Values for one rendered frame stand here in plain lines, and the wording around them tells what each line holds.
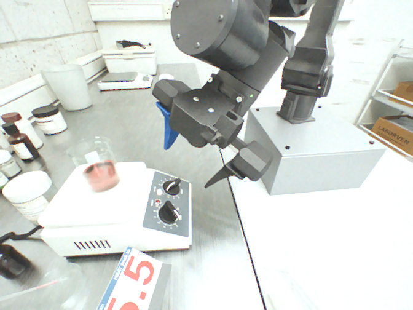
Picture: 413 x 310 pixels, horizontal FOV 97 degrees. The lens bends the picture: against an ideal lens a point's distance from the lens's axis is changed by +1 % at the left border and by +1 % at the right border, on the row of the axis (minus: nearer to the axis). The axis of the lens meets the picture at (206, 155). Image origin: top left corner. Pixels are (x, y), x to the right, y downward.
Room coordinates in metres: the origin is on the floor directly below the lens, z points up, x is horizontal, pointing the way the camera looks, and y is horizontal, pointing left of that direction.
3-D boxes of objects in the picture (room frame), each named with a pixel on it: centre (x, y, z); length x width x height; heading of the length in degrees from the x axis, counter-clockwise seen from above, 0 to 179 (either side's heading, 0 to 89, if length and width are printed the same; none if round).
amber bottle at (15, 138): (0.39, 0.47, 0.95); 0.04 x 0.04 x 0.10
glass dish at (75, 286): (0.09, 0.19, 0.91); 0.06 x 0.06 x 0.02
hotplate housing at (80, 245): (0.20, 0.14, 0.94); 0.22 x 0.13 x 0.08; 94
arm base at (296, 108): (0.40, -0.21, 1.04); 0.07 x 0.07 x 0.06; 18
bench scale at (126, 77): (1.05, 0.43, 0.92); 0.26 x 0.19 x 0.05; 99
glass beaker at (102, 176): (0.20, 0.15, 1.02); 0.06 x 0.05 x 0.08; 72
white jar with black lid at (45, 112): (0.54, 0.50, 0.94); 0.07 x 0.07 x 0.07
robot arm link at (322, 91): (0.40, -0.21, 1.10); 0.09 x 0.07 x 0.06; 48
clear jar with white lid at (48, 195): (0.21, 0.30, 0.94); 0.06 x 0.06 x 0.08
